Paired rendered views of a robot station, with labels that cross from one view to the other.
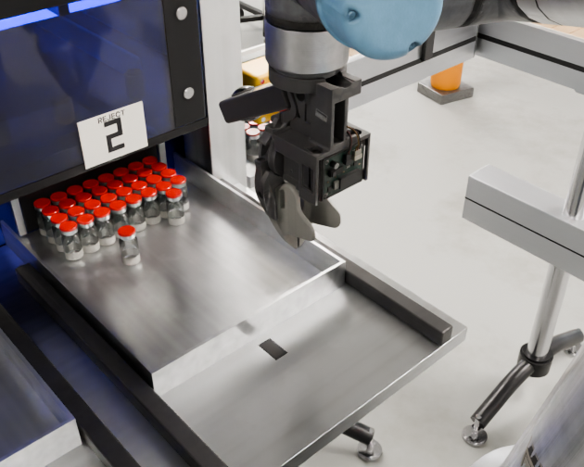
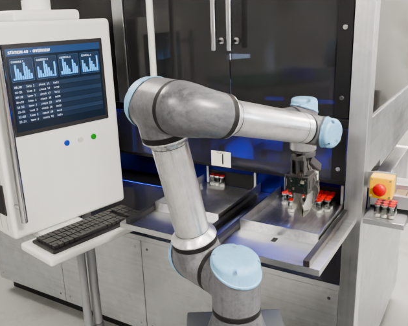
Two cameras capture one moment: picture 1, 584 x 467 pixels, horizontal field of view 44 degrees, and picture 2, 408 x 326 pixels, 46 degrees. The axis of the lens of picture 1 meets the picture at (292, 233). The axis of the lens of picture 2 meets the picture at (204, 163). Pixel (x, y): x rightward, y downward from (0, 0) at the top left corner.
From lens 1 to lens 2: 1.21 m
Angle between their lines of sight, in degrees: 67
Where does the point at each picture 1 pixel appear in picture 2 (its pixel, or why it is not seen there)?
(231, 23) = (361, 151)
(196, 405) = (242, 234)
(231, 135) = (355, 195)
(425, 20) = not seen: hidden behind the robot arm
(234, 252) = (313, 224)
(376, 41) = not seen: hidden behind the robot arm
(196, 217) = (324, 214)
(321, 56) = (293, 145)
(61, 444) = (214, 218)
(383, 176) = not seen: outside the picture
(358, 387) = (270, 255)
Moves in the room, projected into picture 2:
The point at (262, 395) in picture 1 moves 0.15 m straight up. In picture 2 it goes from (254, 241) to (254, 196)
